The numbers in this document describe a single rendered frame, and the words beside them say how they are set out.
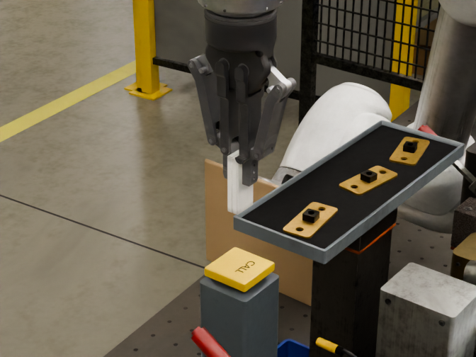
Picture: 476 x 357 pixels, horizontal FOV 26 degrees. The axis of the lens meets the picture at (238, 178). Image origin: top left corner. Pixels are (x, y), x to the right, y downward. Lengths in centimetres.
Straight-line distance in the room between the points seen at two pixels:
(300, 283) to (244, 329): 74
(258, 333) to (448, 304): 23
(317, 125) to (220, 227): 27
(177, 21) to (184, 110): 38
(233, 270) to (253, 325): 7
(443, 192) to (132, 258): 171
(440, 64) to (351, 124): 35
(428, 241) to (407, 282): 89
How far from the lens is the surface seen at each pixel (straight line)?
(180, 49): 447
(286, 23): 413
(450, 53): 164
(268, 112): 107
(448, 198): 190
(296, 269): 193
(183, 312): 193
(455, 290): 128
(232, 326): 121
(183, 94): 462
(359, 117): 198
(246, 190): 115
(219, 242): 203
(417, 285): 128
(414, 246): 215
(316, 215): 129
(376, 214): 131
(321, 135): 196
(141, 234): 355
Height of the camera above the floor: 181
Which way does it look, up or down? 28 degrees down
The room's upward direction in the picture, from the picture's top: straight up
